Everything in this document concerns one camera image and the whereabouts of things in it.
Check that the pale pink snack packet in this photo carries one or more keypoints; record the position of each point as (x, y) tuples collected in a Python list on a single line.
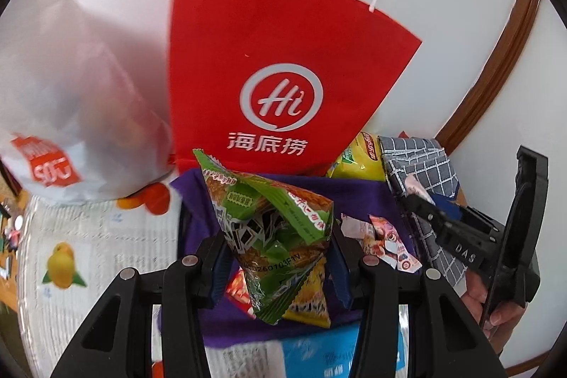
[(418, 187)]

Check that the grey checked blanket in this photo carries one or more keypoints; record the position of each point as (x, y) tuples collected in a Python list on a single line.
[(425, 156)]

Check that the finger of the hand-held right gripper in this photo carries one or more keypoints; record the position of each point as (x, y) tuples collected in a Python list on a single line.
[(425, 212), (448, 209)]

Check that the long pink snack packet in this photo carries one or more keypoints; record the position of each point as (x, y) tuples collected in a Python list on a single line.
[(390, 240)]

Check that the red snack packet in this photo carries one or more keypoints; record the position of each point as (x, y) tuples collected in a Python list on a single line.
[(237, 289)]

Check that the purple cloth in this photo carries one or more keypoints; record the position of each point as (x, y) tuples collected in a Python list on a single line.
[(195, 218)]

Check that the brown wooden headboard frame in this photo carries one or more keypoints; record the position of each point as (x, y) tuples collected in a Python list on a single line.
[(496, 63)]

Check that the fruit print bed sheet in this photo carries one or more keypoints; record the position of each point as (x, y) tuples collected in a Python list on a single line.
[(110, 236)]

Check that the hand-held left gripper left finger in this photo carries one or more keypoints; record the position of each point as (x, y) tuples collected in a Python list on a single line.
[(215, 278)]

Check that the yellow chip bag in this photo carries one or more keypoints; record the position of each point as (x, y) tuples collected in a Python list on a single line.
[(359, 165)]

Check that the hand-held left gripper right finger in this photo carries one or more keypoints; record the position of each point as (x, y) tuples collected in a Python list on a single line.
[(339, 276)]

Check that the blue tissue pack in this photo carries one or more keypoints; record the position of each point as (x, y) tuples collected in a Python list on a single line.
[(319, 351)]

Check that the white plastic bag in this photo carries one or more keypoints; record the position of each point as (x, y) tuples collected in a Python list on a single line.
[(88, 94)]

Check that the person's right hand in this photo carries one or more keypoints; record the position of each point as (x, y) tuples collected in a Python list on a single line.
[(478, 294)]

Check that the red paper bag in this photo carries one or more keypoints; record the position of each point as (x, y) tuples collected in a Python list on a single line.
[(265, 50)]

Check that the green snack packet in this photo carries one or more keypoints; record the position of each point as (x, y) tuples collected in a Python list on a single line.
[(265, 218)]

